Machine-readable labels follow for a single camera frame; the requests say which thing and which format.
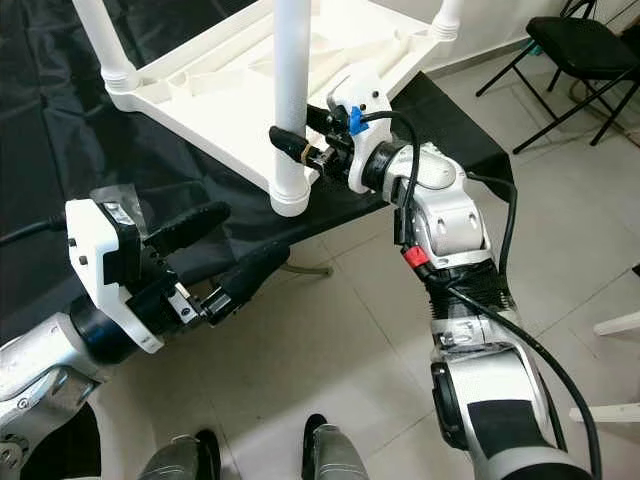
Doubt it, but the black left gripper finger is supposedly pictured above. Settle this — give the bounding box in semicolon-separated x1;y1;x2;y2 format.
145;200;233;256
205;242;293;323

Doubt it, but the white plastic table leg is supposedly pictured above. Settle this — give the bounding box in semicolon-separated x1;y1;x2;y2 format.
432;0;466;41
268;0;313;201
72;0;141;96

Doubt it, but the clear tape patch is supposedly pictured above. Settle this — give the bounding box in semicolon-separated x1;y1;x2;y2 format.
90;185;146;216

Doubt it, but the black tablecloth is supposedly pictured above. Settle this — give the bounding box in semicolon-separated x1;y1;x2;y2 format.
0;0;516;480

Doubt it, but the black folding chair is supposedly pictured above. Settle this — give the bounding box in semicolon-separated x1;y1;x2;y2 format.
475;0;640;156

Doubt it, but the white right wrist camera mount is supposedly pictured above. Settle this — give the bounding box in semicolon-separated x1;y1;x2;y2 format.
325;60;393;196

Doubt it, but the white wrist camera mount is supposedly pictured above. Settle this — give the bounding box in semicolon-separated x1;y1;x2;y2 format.
65;198;166;356
325;60;393;196

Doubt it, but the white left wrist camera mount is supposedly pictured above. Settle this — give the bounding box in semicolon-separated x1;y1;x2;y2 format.
65;198;166;356

